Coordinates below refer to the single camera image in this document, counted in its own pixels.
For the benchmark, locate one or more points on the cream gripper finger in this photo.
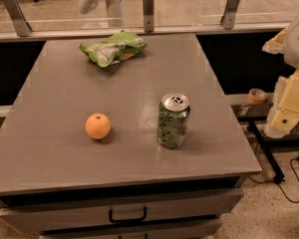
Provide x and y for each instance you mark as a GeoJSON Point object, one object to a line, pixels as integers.
{"type": "Point", "coordinates": [276, 44]}
{"type": "Point", "coordinates": [280, 123]}

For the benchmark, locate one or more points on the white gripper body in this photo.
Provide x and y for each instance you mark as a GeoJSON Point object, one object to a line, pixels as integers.
{"type": "Point", "coordinates": [298, 44]}

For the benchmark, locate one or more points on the green soda can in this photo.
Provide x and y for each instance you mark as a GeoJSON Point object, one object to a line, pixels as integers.
{"type": "Point", "coordinates": [173, 117]}

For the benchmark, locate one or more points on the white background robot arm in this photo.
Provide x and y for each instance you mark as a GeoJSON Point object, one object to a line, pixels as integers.
{"type": "Point", "coordinates": [113, 9]}

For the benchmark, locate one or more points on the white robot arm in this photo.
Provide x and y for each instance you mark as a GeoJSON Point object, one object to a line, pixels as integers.
{"type": "Point", "coordinates": [290, 55]}

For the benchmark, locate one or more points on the green rice chip bag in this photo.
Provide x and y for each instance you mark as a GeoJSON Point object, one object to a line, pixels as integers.
{"type": "Point", "coordinates": [115, 49]}

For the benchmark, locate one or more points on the orange tape roll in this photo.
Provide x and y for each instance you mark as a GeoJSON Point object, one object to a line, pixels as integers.
{"type": "Point", "coordinates": [257, 96]}

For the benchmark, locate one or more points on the lower grey drawer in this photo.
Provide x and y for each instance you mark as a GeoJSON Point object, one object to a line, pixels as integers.
{"type": "Point", "coordinates": [189, 229]}

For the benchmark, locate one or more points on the grey drawer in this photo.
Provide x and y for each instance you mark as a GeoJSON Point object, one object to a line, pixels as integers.
{"type": "Point", "coordinates": [189, 229]}
{"type": "Point", "coordinates": [114, 211]}

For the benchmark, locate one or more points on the orange fruit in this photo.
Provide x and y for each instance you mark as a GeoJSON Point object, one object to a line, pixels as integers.
{"type": "Point", "coordinates": [98, 126]}

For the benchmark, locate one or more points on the upper grey drawer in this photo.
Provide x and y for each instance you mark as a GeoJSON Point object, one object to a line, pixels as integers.
{"type": "Point", "coordinates": [114, 211]}

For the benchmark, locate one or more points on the black table leg frame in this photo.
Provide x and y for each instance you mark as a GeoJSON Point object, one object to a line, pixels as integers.
{"type": "Point", "coordinates": [268, 145]}

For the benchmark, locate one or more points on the right metal railing bracket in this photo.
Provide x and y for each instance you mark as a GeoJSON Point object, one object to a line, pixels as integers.
{"type": "Point", "coordinates": [228, 18]}

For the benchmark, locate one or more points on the metal railing bracket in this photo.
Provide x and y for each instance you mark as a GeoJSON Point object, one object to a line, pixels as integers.
{"type": "Point", "coordinates": [228, 18]}
{"type": "Point", "coordinates": [22, 28]}
{"type": "Point", "coordinates": [148, 11]}

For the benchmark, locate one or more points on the middle metal railing bracket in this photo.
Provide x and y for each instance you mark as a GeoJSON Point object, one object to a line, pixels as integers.
{"type": "Point", "coordinates": [148, 11]}

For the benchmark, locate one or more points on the left metal railing bracket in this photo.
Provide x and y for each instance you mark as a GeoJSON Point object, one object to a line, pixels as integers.
{"type": "Point", "coordinates": [22, 28]}

